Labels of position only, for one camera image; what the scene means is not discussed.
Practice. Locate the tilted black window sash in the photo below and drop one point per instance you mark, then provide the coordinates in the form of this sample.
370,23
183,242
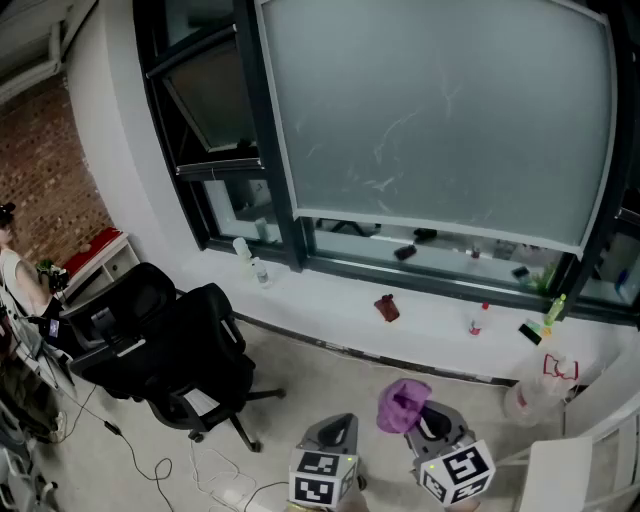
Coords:
220,95

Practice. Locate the white cabinet with red top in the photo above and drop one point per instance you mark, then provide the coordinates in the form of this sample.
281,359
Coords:
107,250

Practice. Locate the clear bottle with red cap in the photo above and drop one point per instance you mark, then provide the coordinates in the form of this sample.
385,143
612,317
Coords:
478,322

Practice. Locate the small green plant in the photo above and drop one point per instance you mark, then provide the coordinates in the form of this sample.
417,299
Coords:
44,265

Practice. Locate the green plastic bottle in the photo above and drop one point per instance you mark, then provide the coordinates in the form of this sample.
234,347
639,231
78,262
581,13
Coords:
555,311

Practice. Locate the green packet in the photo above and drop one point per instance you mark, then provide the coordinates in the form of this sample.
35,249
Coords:
540,327

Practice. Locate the dark red pouch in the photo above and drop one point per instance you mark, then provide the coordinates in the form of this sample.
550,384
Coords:
388,309

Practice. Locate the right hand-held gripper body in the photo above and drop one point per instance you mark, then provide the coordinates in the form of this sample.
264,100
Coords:
457,470

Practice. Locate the purple cloth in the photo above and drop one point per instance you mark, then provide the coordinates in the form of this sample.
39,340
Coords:
400,407

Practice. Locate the black window frame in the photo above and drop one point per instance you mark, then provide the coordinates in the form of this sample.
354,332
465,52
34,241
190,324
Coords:
277,200

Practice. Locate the frosted glass window pane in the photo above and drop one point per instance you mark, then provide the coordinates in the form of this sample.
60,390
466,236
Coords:
435,100

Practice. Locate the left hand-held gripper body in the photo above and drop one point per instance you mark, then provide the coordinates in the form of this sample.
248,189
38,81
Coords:
320,470

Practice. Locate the person's right forearm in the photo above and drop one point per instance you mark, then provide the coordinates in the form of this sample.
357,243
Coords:
462,508

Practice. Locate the black smartphone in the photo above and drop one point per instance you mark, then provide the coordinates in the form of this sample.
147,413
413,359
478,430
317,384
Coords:
530,334

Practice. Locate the large black office chair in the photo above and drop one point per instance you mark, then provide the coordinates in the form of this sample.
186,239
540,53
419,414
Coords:
200,340

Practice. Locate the small clear plastic bottle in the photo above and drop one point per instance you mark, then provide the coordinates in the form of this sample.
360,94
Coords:
262,274

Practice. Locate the white chair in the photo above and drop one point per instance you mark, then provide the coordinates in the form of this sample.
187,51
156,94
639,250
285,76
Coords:
555,470

